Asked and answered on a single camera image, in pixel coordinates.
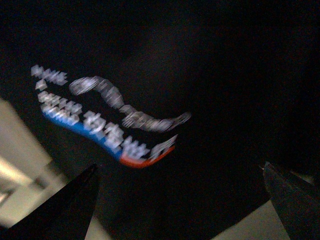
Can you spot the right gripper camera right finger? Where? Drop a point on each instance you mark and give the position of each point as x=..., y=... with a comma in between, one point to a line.
x=296, y=202

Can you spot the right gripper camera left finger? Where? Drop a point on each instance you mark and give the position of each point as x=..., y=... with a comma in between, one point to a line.
x=64, y=216

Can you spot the black printed t-shirt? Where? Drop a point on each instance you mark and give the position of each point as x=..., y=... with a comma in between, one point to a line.
x=179, y=102

